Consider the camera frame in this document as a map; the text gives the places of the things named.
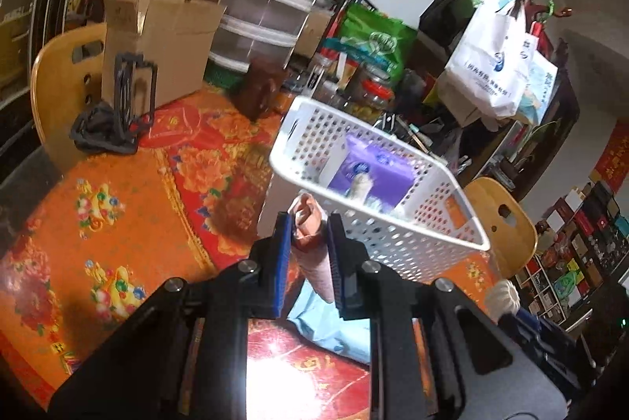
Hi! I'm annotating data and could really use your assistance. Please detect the red floral tablecloth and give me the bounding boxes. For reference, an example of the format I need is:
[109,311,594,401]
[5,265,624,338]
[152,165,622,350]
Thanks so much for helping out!
[0,83,498,420]

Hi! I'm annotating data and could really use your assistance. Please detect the white tote bag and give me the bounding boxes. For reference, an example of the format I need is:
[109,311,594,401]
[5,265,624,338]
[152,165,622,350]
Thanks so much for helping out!
[445,4,537,119]

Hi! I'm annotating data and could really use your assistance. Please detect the light blue tote bag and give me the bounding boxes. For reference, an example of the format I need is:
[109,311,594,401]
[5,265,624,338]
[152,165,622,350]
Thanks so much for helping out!
[515,51,557,126]

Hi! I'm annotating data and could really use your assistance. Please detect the right wooden chair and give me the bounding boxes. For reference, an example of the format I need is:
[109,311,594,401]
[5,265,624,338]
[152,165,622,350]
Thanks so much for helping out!
[464,176,537,279]

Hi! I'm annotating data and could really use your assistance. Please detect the white perforated plastic basket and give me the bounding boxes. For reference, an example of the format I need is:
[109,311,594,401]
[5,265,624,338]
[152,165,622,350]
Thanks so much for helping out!
[257,97,490,282]

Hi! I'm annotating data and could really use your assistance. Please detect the plush doll striped clothes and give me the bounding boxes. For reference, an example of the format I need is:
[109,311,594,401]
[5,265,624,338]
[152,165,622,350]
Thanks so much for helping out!
[346,172,402,217]

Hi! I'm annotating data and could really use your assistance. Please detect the black phone stand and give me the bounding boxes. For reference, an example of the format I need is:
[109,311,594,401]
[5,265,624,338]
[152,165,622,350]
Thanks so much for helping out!
[69,52,158,155]

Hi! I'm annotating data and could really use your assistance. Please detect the wooden chair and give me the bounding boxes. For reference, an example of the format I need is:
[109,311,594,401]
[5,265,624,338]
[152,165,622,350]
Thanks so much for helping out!
[464,176,537,279]
[30,23,107,173]

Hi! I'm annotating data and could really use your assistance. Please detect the cardboard box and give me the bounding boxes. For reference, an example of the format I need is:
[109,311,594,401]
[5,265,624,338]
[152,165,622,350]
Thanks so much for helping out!
[101,0,225,107]

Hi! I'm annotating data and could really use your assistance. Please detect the brown mug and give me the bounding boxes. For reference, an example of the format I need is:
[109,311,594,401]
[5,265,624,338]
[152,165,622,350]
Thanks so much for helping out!
[234,56,287,122]

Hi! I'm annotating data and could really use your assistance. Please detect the glass pickle jar red lid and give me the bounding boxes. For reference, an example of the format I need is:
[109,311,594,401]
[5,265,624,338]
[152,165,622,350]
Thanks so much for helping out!
[357,79,394,110]

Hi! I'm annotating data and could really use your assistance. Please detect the shelf with boxes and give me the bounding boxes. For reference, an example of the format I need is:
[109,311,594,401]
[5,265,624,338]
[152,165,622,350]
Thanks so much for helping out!
[512,181,628,328]

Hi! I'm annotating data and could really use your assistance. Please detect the light blue soft pack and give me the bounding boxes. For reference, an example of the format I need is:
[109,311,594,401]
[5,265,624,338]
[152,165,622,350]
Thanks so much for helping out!
[287,281,371,365]

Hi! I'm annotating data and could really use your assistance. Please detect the purple tissue pack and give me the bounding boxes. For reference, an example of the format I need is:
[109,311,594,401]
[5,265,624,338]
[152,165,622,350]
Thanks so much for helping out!
[318,135,415,202]

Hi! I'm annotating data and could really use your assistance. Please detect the white ridged soft ball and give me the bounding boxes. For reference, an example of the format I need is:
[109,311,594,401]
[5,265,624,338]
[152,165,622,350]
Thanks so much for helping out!
[484,279,520,322]

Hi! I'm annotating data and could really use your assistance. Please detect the green shopping bag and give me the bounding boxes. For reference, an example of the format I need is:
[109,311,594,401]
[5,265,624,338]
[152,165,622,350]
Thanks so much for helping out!
[337,4,417,84]

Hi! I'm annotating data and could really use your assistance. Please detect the left wooden chair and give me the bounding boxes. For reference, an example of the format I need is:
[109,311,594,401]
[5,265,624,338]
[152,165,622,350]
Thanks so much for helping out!
[30,23,107,173]

